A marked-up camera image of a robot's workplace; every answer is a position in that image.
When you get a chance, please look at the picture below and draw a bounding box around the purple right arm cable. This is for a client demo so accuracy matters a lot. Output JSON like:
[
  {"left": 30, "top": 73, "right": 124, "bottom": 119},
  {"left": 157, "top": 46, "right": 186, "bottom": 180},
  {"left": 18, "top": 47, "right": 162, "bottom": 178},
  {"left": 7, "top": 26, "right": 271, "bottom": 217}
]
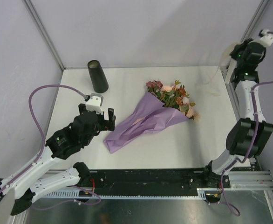
[{"left": 220, "top": 30, "right": 273, "bottom": 217}]

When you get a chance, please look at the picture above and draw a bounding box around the black conical vase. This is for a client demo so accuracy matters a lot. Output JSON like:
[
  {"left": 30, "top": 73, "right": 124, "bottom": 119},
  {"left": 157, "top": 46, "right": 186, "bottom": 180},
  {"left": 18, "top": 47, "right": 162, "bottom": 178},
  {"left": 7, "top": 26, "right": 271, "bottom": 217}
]
[{"left": 87, "top": 60, "right": 109, "bottom": 93}]

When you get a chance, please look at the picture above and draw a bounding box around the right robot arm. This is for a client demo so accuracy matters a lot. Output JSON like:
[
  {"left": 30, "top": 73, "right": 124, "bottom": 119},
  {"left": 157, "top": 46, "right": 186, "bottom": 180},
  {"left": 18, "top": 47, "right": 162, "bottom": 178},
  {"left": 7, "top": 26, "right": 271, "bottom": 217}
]
[{"left": 202, "top": 35, "right": 273, "bottom": 187}]

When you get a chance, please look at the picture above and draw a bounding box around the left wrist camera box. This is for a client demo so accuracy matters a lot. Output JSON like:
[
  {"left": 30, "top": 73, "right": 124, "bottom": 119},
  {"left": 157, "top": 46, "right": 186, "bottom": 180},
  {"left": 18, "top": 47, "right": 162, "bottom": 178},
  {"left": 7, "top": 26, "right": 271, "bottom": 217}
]
[{"left": 85, "top": 93, "right": 103, "bottom": 115}]

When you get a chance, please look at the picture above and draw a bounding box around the purple wrapping paper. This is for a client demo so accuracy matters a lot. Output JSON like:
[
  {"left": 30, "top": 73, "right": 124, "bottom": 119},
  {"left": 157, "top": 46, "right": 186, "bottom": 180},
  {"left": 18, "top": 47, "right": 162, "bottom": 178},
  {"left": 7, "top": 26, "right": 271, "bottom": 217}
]
[{"left": 103, "top": 93, "right": 188, "bottom": 153}]

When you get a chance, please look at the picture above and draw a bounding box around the left aluminium frame post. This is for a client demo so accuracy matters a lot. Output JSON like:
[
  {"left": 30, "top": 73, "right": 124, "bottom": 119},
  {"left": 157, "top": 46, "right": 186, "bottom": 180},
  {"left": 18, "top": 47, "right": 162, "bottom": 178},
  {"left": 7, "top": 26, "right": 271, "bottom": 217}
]
[{"left": 22, "top": 0, "right": 65, "bottom": 71}]

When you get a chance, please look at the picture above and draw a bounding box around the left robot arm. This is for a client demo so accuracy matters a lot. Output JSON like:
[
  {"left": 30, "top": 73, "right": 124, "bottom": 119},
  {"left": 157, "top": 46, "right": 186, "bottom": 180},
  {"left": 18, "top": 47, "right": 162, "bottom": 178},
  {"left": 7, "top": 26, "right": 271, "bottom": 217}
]
[{"left": 0, "top": 104, "right": 116, "bottom": 216}]

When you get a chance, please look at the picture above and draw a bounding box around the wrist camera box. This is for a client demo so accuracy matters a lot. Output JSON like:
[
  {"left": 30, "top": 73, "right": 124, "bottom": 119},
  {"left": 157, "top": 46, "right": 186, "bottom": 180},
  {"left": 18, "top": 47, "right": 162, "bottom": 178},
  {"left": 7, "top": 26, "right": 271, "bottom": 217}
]
[
  {"left": 255, "top": 29, "right": 273, "bottom": 48},
  {"left": 85, "top": 93, "right": 103, "bottom": 115}
]

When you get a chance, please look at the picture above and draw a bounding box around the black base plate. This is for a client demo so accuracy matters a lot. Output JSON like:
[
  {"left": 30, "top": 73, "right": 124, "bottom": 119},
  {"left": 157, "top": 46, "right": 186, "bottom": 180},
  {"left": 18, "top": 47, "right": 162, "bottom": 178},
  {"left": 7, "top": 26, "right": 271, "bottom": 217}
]
[{"left": 77, "top": 168, "right": 231, "bottom": 196}]

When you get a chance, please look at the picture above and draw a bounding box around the cream printed ribbon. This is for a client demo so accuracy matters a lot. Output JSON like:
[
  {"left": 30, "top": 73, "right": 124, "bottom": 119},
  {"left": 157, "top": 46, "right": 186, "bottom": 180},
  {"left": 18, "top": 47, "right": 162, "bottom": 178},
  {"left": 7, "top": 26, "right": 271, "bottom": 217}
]
[{"left": 196, "top": 42, "right": 241, "bottom": 97}]

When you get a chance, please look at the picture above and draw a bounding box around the right aluminium frame post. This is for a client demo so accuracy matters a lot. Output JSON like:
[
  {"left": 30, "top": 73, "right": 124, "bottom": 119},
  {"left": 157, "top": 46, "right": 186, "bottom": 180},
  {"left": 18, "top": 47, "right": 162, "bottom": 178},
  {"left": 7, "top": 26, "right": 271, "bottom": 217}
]
[{"left": 240, "top": 0, "right": 272, "bottom": 41}]

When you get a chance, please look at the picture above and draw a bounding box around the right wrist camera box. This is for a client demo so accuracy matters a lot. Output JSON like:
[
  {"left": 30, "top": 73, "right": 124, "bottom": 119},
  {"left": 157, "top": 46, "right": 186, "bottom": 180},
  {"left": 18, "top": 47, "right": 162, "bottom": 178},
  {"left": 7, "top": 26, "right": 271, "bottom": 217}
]
[{"left": 255, "top": 29, "right": 273, "bottom": 48}]

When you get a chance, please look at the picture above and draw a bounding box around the pink wrapping paper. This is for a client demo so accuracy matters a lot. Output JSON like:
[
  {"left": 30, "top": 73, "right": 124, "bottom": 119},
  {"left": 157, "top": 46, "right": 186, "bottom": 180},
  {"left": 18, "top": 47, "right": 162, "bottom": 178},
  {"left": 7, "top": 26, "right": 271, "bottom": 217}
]
[{"left": 132, "top": 117, "right": 145, "bottom": 125}]

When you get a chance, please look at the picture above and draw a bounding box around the white slotted cable duct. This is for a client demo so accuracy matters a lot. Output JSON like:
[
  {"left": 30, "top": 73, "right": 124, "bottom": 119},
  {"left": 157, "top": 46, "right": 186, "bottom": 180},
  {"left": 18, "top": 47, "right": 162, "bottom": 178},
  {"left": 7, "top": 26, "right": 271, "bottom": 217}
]
[{"left": 42, "top": 189, "right": 221, "bottom": 200}]

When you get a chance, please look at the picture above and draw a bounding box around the artificial flower bunch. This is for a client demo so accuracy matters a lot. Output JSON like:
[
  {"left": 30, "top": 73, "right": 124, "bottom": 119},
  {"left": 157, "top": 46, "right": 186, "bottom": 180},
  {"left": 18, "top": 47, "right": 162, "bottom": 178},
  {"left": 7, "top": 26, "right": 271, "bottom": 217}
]
[{"left": 146, "top": 80, "right": 200, "bottom": 121}]

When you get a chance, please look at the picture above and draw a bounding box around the aluminium frame post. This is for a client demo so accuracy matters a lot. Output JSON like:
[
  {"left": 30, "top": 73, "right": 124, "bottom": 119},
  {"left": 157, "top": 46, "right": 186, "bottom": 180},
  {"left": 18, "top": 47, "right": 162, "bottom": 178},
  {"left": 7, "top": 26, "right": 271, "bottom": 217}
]
[
  {"left": 22, "top": 0, "right": 65, "bottom": 71},
  {"left": 240, "top": 0, "right": 272, "bottom": 41}
]

